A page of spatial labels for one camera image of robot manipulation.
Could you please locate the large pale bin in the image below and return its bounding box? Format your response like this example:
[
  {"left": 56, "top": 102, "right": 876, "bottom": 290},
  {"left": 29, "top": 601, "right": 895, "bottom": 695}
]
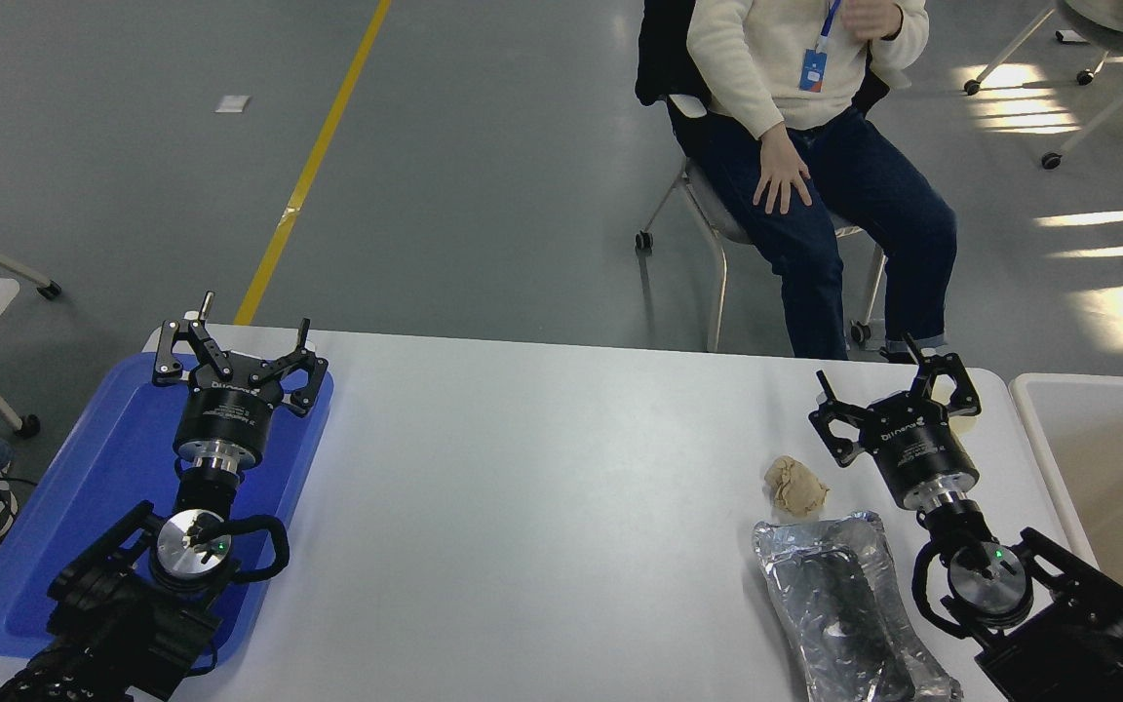
[{"left": 1008, "top": 372, "right": 1123, "bottom": 644}]

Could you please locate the blue plastic tray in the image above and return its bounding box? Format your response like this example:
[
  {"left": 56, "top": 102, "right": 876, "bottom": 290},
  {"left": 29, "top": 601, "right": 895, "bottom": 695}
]
[{"left": 0, "top": 351, "right": 335, "bottom": 674}]

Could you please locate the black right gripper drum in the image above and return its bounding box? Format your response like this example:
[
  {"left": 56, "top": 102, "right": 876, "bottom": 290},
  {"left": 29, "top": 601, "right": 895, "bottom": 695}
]
[{"left": 869, "top": 392, "right": 980, "bottom": 510}]

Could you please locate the crumpled tan paper ball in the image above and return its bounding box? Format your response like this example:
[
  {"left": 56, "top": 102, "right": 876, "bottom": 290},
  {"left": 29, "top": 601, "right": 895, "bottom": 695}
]
[{"left": 764, "top": 455, "right": 830, "bottom": 516}]

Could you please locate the blue badge on lanyard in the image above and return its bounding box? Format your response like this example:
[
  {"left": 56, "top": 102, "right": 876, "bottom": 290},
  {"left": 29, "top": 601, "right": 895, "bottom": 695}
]
[{"left": 798, "top": 0, "right": 841, "bottom": 94}]

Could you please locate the person's right hand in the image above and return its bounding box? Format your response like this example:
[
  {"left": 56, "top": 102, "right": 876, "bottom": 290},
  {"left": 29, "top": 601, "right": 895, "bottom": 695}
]
[{"left": 755, "top": 122, "right": 814, "bottom": 215}]

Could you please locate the person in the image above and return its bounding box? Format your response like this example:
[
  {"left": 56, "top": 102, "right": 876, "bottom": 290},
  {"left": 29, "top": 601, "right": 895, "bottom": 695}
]
[{"left": 686, "top": 0, "right": 958, "bottom": 364}]

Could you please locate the wheeled chair with black backrest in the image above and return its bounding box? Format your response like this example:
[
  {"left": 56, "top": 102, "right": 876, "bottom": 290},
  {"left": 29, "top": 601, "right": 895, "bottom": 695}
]
[{"left": 635, "top": 0, "right": 890, "bottom": 354}]

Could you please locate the person's left hand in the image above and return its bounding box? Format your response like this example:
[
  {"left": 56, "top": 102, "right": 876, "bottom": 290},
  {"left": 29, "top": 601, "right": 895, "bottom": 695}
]
[{"left": 842, "top": 0, "right": 904, "bottom": 42}]

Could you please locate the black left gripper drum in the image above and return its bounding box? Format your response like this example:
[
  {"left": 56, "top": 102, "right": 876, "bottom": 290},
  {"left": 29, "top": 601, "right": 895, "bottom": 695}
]
[{"left": 174, "top": 373, "right": 275, "bottom": 454}]

